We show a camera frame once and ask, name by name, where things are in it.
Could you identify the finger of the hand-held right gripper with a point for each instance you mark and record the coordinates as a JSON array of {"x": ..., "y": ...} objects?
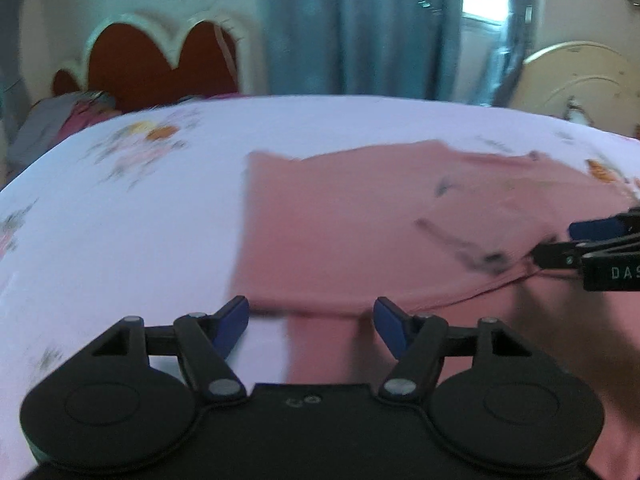
[
  {"x": 555, "y": 256},
  {"x": 592, "y": 230}
]

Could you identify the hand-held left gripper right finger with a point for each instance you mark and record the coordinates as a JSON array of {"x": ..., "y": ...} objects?
[{"x": 390, "y": 325}]

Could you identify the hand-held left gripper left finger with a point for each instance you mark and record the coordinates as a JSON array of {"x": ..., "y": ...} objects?
[{"x": 235, "y": 322}]

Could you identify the pink shirt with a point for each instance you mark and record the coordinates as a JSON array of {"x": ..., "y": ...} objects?
[{"x": 350, "y": 220}]

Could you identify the pile of clothes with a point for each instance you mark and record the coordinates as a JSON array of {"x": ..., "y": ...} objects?
[{"x": 50, "y": 120}]

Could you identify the floral bedsheet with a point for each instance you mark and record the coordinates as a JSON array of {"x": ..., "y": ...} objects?
[{"x": 150, "y": 235}]

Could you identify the cream wooden headboard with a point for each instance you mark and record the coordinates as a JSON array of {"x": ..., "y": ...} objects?
[{"x": 575, "y": 85}]

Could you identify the tied blue curtain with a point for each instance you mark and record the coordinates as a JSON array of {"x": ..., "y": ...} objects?
[{"x": 520, "y": 25}]

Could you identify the wide blue curtain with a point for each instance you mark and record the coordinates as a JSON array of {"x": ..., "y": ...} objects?
[{"x": 350, "y": 25}]

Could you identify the red headboard with white frame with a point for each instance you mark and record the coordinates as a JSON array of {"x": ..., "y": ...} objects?
[{"x": 140, "y": 65}]

